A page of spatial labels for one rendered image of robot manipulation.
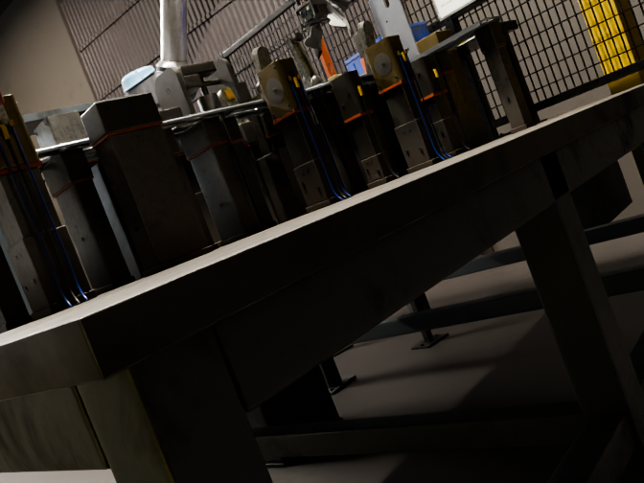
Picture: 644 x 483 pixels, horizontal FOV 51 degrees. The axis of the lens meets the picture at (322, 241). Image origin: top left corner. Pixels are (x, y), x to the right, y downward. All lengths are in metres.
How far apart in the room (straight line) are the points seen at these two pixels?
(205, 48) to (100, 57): 1.30
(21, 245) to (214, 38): 4.08
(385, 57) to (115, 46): 4.43
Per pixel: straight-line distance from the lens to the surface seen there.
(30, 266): 1.18
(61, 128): 1.63
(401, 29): 2.19
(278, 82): 1.55
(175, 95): 1.86
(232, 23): 5.01
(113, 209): 1.44
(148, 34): 5.69
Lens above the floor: 0.71
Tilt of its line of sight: 3 degrees down
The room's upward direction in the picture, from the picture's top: 21 degrees counter-clockwise
